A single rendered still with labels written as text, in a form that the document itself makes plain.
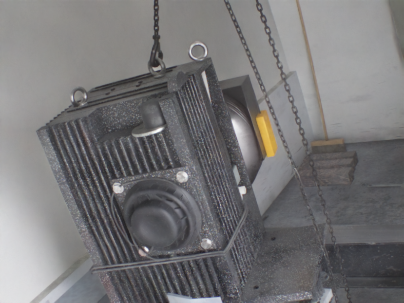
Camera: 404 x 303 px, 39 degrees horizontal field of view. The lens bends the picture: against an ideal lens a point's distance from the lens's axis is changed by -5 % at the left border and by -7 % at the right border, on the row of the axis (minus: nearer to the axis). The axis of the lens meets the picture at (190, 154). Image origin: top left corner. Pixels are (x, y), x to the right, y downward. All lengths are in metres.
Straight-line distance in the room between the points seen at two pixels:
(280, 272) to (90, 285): 1.18
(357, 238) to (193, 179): 1.02
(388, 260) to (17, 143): 1.79
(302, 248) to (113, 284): 0.68
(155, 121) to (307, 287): 0.71
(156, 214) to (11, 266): 1.21
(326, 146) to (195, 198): 3.40
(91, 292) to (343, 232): 1.20
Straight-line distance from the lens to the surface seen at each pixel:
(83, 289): 2.93
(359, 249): 2.66
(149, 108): 1.75
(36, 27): 3.05
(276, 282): 2.01
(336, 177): 4.58
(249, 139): 2.19
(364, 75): 5.04
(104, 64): 3.35
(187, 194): 1.80
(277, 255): 2.16
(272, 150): 2.22
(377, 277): 2.72
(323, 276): 2.35
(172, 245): 1.88
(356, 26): 4.92
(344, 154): 4.87
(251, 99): 2.18
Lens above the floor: 1.99
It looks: 19 degrees down
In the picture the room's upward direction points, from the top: 19 degrees counter-clockwise
